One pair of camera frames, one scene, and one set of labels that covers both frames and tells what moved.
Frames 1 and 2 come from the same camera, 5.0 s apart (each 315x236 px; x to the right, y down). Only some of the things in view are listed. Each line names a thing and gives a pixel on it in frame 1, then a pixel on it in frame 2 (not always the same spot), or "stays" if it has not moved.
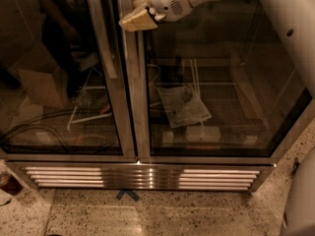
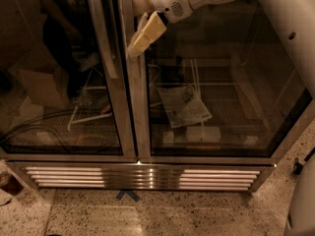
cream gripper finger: [138, 21] to [152, 27]
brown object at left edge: [9, 184] stays
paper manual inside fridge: [182, 105] stays
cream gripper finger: [141, 1] stays
